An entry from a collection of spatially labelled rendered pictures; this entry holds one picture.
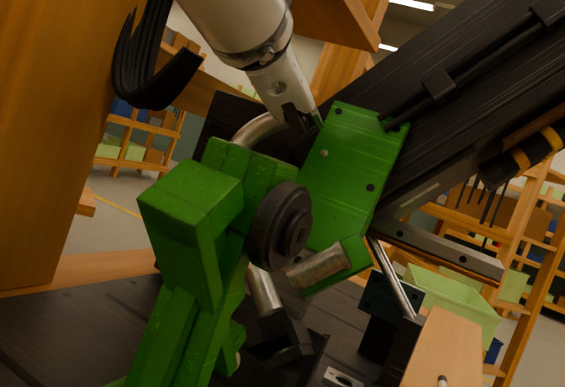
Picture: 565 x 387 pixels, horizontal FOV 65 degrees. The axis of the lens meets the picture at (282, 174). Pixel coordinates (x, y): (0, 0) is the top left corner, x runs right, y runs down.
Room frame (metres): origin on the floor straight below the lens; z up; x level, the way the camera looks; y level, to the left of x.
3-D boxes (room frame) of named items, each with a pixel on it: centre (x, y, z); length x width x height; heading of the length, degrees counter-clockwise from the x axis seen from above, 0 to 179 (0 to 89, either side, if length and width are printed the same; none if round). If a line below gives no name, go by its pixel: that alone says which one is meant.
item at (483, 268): (0.76, -0.19, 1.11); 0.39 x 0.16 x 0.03; 66
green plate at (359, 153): (0.64, -0.09, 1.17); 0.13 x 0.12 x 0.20; 156
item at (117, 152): (6.23, 2.42, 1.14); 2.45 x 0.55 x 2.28; 162
